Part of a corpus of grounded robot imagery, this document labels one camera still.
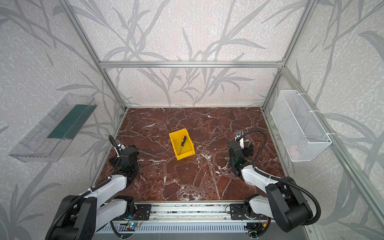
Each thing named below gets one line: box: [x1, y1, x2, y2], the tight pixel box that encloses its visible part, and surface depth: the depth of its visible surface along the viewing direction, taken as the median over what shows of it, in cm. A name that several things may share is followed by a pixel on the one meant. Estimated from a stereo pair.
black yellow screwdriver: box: [179, 135, 187, 155], surface depth 101 cm
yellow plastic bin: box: [168, 128, 196, 161], surface depth 98 cm
